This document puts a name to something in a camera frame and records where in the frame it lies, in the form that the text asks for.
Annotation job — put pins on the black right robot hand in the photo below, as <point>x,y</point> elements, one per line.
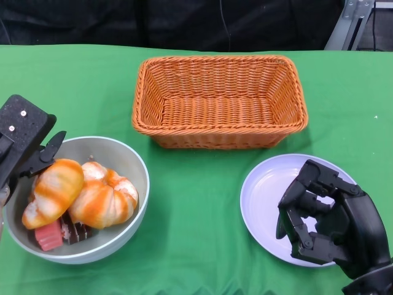
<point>356,221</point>

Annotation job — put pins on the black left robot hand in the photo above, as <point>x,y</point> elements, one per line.
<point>21,129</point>

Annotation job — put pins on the grey green bowl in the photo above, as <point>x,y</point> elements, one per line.
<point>119,159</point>

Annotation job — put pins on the orange striped bread bun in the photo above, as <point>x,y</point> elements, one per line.
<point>55,190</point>
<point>104,202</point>

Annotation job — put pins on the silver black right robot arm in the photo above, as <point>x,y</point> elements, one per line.
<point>374,281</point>

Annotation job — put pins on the pale lavender plate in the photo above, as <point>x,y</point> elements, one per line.
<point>264,190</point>

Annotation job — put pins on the pink cake block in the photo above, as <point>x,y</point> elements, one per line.
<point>49,236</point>

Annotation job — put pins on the brown chocolate cake slice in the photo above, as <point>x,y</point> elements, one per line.
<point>75,232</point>

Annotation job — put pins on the orange wicker basket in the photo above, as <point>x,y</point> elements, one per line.
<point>215,123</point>

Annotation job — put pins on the black backdrop cloth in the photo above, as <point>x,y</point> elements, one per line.
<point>122,21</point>

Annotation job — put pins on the green tablecloth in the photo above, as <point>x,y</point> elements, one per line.
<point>196,184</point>

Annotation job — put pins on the aluminium profile frame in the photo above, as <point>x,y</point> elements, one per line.
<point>340,27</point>

